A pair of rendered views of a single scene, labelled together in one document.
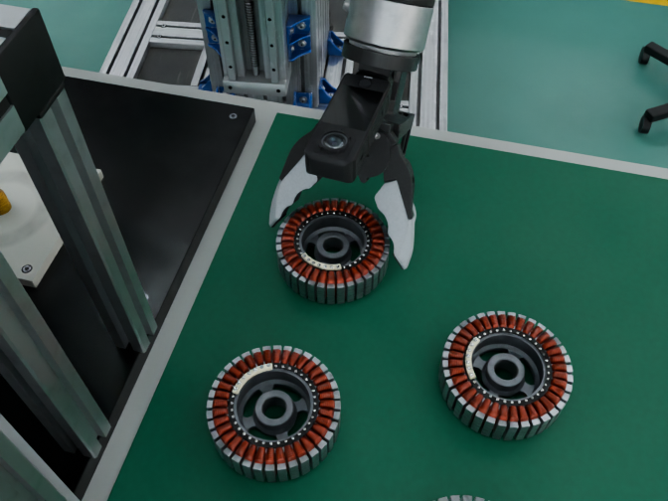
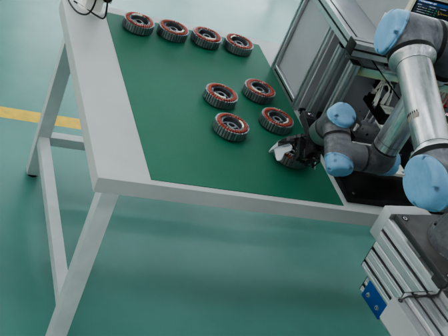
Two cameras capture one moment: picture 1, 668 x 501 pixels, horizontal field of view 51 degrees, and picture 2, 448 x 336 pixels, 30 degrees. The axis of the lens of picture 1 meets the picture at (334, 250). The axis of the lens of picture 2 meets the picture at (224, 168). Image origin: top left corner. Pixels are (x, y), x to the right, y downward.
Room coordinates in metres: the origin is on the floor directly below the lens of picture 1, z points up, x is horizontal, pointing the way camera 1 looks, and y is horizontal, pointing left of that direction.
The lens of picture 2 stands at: (1.98, -1.64, 2.03)
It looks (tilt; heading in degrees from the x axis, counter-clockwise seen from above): 32 degrees down; 138
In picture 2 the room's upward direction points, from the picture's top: 24 degrees clockwise
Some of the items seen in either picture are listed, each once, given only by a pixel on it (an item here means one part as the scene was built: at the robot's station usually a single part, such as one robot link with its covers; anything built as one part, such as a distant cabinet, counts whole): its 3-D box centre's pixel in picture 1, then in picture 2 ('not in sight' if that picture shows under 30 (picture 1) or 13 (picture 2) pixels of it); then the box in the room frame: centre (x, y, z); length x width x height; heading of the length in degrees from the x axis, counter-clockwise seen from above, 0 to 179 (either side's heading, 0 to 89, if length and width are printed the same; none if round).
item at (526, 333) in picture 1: (504, 373); (231, 127); (0.29, -0.15, 0.77); 0.11 x 0.11 x 0.04
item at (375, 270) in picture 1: (332, 249); (291, 153); (0.42, 0.00, 0.77); 0.11 x 0.11 x 0.04
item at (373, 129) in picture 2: not in sight; (365, 128); (0.33, 0.37, 0.80); 0.08 x 0.05 x 0.06; 76
